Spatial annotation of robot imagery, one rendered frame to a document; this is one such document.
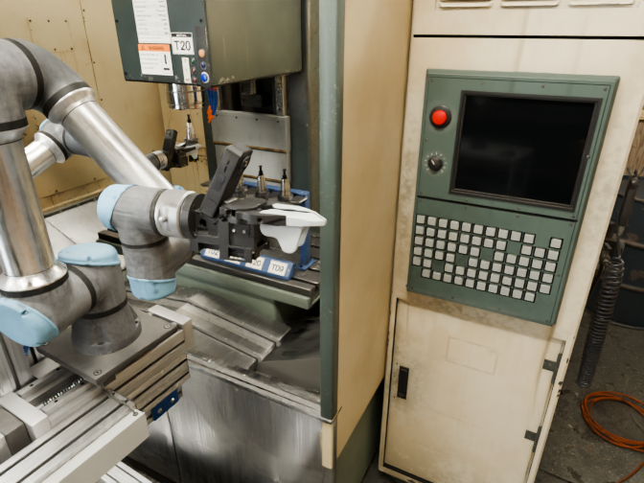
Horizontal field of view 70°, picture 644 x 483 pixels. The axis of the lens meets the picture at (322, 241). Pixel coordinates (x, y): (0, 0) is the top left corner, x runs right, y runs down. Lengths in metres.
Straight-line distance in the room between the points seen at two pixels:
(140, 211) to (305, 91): 1.68
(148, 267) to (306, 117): 1.68
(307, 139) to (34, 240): 1.65
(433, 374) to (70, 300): 1.24
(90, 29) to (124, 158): 2.25
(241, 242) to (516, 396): 1.27
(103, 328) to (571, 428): 2.28
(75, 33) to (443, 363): 2.54
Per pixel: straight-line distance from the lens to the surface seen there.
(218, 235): 0.68
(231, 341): 1.84
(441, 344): 1.69
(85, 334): 1.15
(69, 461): 1.09
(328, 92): 0.98
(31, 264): 0.97
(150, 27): 1.94
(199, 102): 2.09
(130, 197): 0.76
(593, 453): 2.70
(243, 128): 2.52
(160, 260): 0.79
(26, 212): 0.94
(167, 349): 1.27
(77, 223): 2.97
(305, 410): 1.44
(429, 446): 2.02
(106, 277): 1.08
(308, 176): 2.42
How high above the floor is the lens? 1.83
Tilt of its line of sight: 25 degrees down
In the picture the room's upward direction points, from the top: straight up
